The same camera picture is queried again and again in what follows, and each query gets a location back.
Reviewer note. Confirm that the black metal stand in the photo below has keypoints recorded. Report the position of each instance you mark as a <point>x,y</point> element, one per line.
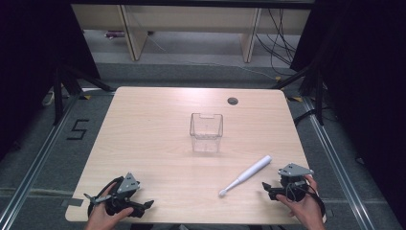
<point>58,96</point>
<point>319,96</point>

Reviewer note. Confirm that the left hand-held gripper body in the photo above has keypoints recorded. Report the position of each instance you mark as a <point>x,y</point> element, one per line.
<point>127,184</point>

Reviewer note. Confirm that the black curtain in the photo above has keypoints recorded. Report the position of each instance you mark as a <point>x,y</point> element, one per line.
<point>367,80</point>
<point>28,64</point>

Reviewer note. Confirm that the grey tape patch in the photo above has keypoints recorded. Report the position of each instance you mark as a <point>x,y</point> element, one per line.
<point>330,212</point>
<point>72,202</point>

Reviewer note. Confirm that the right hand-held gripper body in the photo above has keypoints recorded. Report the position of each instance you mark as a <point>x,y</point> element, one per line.
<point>292,179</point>

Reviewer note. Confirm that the white electric toothbrush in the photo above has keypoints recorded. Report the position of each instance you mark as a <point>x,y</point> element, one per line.
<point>247,175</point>

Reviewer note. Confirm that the person's left hand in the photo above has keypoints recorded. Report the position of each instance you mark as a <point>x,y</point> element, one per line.
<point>102,218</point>

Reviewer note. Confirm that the metal floor rail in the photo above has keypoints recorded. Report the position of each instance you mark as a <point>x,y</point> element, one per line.
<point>38,163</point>
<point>335,166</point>

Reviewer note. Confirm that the pink object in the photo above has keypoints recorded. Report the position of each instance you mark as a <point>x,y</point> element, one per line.
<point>113,34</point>

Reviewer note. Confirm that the clear plastic container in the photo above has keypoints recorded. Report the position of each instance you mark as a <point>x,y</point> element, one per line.
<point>206,134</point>

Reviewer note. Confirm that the person's right hand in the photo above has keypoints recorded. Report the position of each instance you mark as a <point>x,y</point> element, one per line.
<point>306,211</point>

